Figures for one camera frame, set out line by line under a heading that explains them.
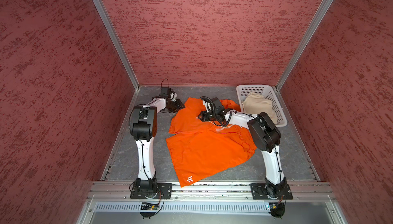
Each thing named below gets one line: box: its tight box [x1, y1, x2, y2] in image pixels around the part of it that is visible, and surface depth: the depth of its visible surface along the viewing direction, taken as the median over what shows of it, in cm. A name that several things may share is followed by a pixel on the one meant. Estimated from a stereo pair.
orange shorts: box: [165, 97, 258, 188], surface depth 91 cm
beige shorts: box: [242, 92, 278, 125], surface depth 103 cm
